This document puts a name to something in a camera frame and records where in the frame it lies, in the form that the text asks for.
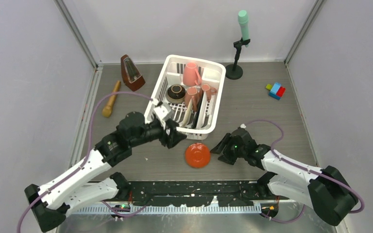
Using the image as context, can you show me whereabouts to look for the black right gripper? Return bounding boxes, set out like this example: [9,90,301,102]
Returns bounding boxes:
[210,133,247,166]

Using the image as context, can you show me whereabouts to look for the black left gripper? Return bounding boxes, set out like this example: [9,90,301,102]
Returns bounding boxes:
[130,118,187,148]

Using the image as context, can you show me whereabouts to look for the red small plate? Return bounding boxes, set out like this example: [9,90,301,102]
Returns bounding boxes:
[185,143,211,168]

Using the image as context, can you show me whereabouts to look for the red and cream saucer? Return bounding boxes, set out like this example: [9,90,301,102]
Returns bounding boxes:
[180,99,193,128]

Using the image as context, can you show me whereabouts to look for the white round plate with lettering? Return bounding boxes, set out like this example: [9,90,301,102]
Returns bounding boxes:
[196,92,208,130]

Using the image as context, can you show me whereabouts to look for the black patterned ceramic bowl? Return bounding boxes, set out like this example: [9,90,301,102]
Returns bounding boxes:
[166,84,186,104]

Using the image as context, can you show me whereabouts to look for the white plastic dish rack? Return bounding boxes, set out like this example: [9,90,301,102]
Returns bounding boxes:
[152,55,226,140]

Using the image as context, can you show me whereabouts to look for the small pink cup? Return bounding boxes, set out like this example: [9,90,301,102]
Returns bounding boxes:
[201,84,218,102]

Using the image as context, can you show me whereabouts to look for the large pink mug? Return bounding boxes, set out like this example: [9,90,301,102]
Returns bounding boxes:
[182,62,202,86]

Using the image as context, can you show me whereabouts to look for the teal square plate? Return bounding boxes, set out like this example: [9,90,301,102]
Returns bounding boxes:
[191,93,205,129]

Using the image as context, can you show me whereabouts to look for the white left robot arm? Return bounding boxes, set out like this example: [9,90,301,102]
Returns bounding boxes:
[24,110,187,232]

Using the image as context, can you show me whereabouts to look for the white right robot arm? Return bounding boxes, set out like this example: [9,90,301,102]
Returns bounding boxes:
[210,128,358,226]

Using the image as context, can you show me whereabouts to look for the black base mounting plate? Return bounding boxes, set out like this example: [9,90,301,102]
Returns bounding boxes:
[110,180,278,207]

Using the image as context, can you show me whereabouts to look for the brown wooden metronome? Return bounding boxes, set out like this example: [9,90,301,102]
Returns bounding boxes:
[120,54,145,91]

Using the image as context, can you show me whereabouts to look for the wooden pestle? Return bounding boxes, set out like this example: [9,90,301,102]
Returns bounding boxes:
[102,81,121,118]

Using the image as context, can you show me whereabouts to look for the black microphone stand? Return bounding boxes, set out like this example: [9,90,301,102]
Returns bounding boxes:
[225,38,251,80]

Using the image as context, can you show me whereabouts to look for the colourful toy blocks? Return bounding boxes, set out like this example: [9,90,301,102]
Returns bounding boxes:
[265,82,286,100]

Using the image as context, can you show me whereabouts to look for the mint green microphone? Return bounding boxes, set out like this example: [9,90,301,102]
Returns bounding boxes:
[237,10,250,41]

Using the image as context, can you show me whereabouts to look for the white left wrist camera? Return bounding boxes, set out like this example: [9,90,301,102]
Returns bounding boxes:
[153,101,174,129]

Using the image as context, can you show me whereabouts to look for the slotted white cable duct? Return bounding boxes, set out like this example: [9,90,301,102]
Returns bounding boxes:
[74,203,261,215]

